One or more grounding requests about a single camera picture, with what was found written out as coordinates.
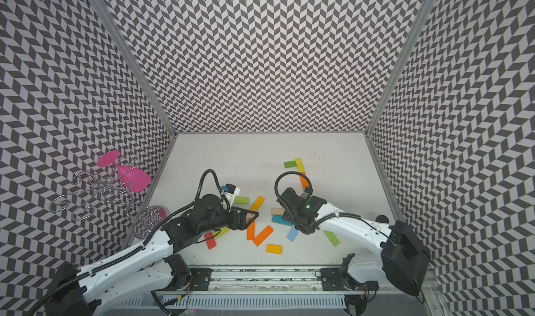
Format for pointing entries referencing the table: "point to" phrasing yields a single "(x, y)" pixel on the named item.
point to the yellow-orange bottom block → (274, 249)
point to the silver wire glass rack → (91, 195)
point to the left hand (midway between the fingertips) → (250, 215)
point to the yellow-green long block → (223, 232)
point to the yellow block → (299, 165)
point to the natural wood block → (277, 211)
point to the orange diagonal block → (262, 235)
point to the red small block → (210, 241)
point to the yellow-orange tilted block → (258, 203)
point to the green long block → (331, 237)
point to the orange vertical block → (251, 230)
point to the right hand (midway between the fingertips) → (293, 220)
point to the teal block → (278, 219)
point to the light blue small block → (292, 234)
